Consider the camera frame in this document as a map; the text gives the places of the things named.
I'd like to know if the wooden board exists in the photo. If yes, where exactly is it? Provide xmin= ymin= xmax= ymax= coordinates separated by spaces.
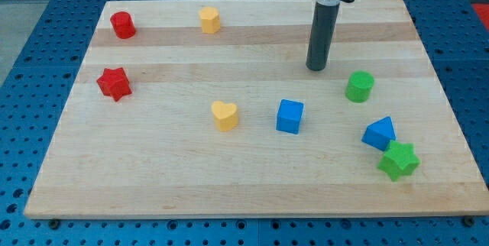
xmin=24 ymin=0 xmax=488 ymax=219

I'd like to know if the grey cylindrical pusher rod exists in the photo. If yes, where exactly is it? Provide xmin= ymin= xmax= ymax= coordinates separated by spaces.
xmin=306 ymin=3 xmax=339 ymax=71

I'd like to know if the red cylinder block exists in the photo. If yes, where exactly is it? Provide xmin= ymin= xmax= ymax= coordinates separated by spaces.
xmin=110 ymin=11 xmax=136 ymax=39

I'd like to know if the green star block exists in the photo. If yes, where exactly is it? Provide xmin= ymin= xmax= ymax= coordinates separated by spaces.
xmin=377 ymin=140 xmax=421 ymax=182

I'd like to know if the green cylinder block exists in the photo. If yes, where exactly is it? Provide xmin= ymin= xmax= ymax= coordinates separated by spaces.
xmin=345 ymin=70 xmax=374 ymax=103

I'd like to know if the yellow hexagon block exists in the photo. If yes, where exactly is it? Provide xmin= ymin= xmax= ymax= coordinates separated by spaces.
xmin=198 ymin=7 xmax=221 ymax=34

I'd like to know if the blue cube block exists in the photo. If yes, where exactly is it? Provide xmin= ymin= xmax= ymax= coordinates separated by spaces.
xmin=276 ymin=99 xmax=304 ymax=134

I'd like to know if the red star block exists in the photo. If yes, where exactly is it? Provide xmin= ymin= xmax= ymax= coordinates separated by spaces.
xmin=96 ymin=67 xmax=132 ymax=102

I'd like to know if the yellow heart block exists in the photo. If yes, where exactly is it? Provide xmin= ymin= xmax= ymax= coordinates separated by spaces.
xmin=211 ymin=101 xmax=239 ymax=132

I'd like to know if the blue triangle block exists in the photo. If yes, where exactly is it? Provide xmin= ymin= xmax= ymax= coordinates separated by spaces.
xmin=361 ymin=116 xmax=397 ymax=151

